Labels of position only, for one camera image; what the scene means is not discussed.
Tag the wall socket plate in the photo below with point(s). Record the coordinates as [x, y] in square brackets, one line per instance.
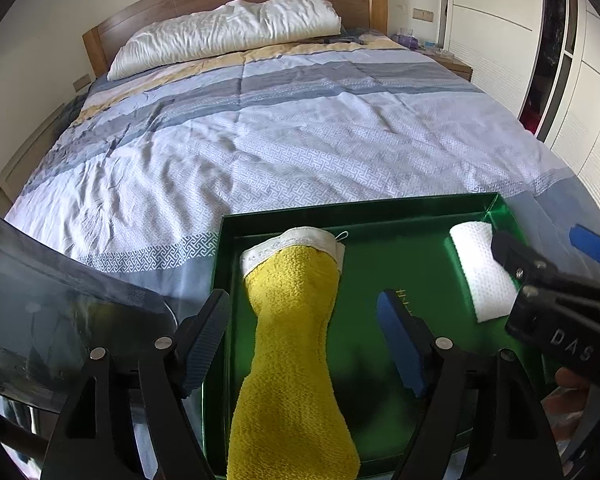
[81, 82]

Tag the small purple container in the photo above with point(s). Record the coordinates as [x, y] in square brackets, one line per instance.
[406, 39]

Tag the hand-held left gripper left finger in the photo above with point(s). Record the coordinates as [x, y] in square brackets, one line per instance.
[207, 342]

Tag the bed with striped duvet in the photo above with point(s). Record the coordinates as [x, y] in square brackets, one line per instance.
[290, 135]

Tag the wooden nightstand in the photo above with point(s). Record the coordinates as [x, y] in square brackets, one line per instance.
[460, 66]

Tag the wall switch plate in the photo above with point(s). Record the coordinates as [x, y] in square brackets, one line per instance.
[422, 14]

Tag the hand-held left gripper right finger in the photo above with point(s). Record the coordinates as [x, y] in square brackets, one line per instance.
[402, 342]

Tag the yellow towel with white trim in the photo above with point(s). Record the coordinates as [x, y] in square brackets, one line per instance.
[290, 350]

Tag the white wardrobe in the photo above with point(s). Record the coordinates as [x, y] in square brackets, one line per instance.
[500, 35]

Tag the white pillow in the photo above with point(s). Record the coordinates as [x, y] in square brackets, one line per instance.
[220, 30]

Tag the white waffle cloth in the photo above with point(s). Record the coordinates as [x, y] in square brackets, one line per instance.
[485, 280]

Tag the dark glass table top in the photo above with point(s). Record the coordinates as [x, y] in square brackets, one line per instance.
[45, 310]

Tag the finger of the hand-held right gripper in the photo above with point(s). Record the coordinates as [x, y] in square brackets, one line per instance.
[517, 260]
[595, 249]

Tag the person's right hand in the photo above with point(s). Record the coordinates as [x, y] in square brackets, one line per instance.
[570, 392]

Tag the green shallow box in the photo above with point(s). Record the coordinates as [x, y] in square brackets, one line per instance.
[380, 265]

